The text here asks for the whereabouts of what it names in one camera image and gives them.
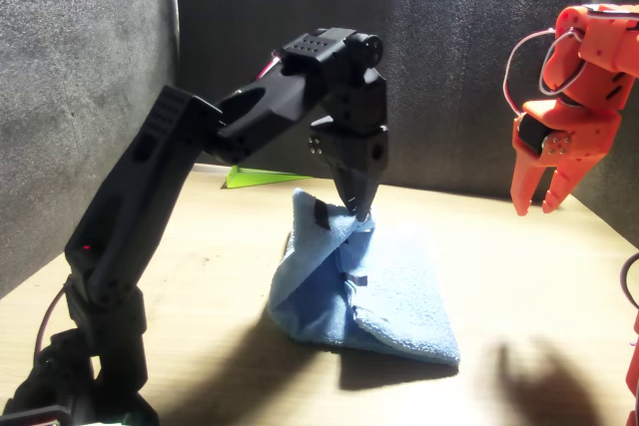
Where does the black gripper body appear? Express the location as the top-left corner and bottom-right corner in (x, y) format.
(306, 115), (391, 188)

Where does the light blue towel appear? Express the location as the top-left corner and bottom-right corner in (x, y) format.
(266, 187), (462, 367)

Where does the white red orange arm wire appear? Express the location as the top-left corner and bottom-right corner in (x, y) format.
(501, 3), (639, 116)

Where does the dark looped base cable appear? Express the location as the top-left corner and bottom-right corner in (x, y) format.
(617, 250), (639, 308)

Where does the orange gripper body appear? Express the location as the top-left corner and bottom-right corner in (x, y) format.
(512, 98), (624, 176)

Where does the lime green plastic wedge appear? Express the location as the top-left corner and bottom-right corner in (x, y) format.
(222, 162), (314, 192)

